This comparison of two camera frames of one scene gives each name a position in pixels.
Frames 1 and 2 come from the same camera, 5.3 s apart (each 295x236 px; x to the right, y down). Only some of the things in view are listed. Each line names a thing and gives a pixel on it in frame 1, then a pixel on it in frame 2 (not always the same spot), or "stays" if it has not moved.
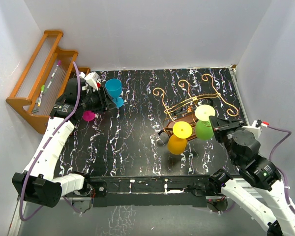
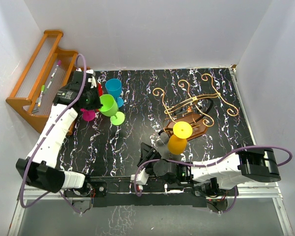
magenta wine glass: x=88 y=115 stays
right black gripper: x=221 y=125 → x=147 y=153
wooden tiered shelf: x=45 y=78 stays
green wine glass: x=204 y=129 → x=109 y=108
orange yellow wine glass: x=177 y=142 stays
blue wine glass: x=114 y=87 stays
